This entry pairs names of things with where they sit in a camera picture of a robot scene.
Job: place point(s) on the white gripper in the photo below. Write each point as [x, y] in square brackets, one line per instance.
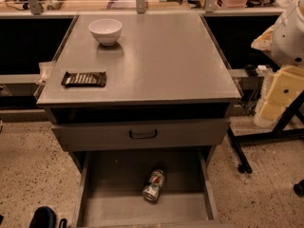
[289, 43]

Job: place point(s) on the green white 7up can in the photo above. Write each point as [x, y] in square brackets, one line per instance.
[152, 190]

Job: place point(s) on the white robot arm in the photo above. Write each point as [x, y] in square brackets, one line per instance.
[283, 42]

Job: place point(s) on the closed grey upper drawer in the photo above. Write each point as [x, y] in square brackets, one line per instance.
[76, 137]

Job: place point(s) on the grey drawer cabinet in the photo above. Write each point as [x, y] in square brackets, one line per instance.
[165, 67]

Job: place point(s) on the open grey middle drawer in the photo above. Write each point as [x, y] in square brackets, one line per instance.
[112, 183]

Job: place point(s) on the black caster wheel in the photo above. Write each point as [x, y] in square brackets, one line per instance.
[299, 188]

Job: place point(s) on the white ceramic bowl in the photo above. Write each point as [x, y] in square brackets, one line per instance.
[106, 31]

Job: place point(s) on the dark brown snack wrapper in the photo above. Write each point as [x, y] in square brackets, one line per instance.
[83, 79]

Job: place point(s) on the black blue object on floor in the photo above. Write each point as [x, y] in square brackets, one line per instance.
[44, 217]

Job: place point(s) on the black table leg frame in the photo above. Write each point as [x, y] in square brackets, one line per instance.
[278, 133]

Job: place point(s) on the clear plastic bracket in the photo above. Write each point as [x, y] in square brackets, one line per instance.
[45, 71]

